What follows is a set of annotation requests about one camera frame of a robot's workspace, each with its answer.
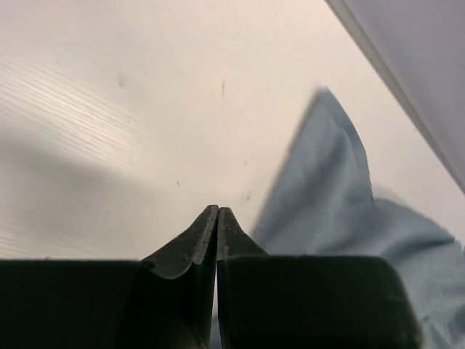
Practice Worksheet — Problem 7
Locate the striped pillowcase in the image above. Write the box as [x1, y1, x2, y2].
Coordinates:
[249, 91, 464, 348]

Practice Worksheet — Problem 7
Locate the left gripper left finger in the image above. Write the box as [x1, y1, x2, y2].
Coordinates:
[1, 206, 219, 348]

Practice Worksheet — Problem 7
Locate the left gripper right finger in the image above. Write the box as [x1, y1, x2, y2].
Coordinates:
[217, 208, 424, 348]

